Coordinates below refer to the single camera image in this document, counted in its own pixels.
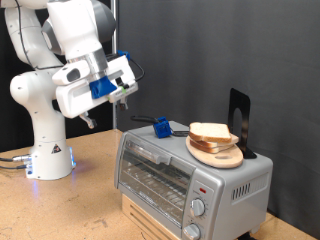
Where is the silver knob below red light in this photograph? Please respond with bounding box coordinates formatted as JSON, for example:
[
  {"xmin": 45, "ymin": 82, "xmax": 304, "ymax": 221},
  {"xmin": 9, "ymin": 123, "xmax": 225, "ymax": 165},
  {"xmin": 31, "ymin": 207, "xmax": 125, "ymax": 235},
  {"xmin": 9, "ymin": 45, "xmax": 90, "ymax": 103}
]
[{"xmin": 189, "ymin": 198, "xmax": 206, "ymax": 218}]

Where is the grey fabric backdrop curtain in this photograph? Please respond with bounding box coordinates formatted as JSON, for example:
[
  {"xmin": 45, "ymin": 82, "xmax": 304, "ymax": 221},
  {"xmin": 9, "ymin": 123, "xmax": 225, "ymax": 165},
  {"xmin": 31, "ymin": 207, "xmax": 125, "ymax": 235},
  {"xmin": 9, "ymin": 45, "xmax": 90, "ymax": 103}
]
[{"xmin": 117, "ymin": 0, "xmax": 320, "ymax": 240}]

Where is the white bread slice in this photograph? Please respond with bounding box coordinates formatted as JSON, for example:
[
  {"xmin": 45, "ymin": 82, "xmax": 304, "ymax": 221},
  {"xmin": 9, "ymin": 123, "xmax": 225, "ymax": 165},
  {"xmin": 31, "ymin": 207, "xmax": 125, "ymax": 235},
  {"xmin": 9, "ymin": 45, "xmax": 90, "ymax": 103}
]
[{"xmin": 188, "ymin": 121, "xmax": 233, "ymax": 145}]

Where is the vertical metal pole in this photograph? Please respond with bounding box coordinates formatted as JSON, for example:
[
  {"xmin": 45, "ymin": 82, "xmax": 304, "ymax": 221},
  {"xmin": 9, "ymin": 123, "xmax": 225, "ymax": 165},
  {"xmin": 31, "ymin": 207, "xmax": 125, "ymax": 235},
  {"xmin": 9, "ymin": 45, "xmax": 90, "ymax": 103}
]
[{"xmin": 110, "ymin": 0, "xmax": 120, "ymax": 131}]

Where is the silver wrist camera blue mount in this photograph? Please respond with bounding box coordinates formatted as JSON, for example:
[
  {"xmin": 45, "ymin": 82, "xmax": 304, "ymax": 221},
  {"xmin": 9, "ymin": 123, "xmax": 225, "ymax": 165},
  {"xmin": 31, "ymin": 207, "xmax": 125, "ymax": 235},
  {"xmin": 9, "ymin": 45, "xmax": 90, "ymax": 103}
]
[{"xmin": 88, "ymin": 75, "xmax": 140, "ymax": 104}]

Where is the oval wooden cutting board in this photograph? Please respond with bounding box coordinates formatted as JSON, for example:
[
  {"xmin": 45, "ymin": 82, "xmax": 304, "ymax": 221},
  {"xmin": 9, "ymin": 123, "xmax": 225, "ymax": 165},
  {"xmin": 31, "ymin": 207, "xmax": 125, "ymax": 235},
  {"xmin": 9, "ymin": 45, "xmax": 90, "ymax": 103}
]
[{"xmin": 185, "ymin": 134, "xmax": 245, "ymax": 169}]

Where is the black metal bookend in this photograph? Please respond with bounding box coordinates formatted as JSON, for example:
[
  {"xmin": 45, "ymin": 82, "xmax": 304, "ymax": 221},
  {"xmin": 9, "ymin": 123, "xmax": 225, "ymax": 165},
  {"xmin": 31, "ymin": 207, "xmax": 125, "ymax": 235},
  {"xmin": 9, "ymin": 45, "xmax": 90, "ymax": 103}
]
[{"xmin": 227, "ymin": 87, "xmax": 258, "ymax": 160}]

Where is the silver toaster oven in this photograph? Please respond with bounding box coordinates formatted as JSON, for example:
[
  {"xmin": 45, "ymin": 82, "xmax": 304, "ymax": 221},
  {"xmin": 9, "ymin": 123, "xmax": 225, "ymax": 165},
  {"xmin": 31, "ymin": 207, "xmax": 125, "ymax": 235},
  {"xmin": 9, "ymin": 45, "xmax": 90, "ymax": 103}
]
[{"xmin": 114, "ymin": 120, "xmax": 274, "ymax": 240}]

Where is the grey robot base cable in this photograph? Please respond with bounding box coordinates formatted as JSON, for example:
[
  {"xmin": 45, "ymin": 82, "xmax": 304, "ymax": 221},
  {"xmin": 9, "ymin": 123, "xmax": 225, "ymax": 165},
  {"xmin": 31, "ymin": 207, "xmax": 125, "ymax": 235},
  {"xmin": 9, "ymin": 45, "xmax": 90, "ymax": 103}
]
[
  {"xmin": 0, "ymin": 163, "xmax": 28, "ymax": 171},
  {"xmin": 0, "ymin": 154, "xmax": 33, "ymax": 164}
]

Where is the metal wire oven rack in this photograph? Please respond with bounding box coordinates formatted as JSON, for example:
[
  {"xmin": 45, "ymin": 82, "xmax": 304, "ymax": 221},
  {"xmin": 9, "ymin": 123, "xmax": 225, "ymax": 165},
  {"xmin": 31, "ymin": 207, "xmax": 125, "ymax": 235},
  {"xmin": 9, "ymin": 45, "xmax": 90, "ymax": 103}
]
[{"xmin": 121, "ymin": 159, "xmax": 188, "ymax": 215}]

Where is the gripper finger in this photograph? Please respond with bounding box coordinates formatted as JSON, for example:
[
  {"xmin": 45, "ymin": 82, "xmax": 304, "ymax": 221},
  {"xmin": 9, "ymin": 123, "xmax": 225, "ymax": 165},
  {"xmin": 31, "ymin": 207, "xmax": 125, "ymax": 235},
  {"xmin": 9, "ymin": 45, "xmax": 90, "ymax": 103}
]
[
  {"xmin": 118, "ymin": 96, "xmax": 130, "ymax": 112},
  {"xmin": 78, "ymin": 111, "xmax": 99, "ymax": 130}
]

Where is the black fabric backdrop curtain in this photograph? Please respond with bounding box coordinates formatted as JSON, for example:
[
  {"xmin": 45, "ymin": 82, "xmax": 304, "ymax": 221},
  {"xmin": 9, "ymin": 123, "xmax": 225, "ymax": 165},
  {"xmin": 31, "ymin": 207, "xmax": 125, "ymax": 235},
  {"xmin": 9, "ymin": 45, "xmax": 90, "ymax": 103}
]
[{"xmin": 0, "ymin": 0, "xmax": 115, "ymax": 153}]

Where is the black camera cable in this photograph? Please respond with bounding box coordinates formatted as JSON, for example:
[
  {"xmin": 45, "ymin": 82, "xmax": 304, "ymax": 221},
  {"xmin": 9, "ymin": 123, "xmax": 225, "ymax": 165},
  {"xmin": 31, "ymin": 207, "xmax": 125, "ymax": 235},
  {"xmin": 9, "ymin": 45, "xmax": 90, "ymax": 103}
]
[{"xmin": 13, "ymin": 0, "xmax": 146, "ymax": 83}]

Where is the silver knob at oven bottom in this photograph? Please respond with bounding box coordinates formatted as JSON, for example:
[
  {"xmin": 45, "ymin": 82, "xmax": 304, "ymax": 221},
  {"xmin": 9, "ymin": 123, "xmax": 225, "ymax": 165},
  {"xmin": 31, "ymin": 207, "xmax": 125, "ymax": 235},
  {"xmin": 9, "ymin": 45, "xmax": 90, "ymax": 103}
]
[{"xmin": 182, "ymin": 223, "xmax": 202, "ymax": 240}]

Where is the glass oven door with handle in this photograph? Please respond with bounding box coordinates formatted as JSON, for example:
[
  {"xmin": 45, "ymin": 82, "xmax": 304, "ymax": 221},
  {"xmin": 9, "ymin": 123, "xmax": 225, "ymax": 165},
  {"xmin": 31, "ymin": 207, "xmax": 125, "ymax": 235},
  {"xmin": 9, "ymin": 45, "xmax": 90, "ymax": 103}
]
[{"xmin": 114, "ymin": 133, "xmax": 197, "ymax": 232}]

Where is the metal spatula with blue block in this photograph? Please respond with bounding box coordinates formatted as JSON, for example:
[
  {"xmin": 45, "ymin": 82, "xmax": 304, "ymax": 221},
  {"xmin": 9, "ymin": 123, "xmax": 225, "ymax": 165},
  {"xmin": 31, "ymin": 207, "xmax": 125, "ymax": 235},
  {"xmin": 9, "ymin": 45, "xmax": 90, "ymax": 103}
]
[{"xmin": 129, "ymin": 114, "xmax": 191, "ymax": 140}]

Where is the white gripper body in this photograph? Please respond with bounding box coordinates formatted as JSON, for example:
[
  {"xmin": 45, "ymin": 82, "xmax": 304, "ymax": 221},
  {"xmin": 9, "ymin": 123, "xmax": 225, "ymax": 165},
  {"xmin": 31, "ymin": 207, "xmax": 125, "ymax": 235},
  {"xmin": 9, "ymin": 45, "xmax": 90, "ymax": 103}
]
[{"xmin": 54, "ymin": 54, "xmax": 139, "ymax": 120}]

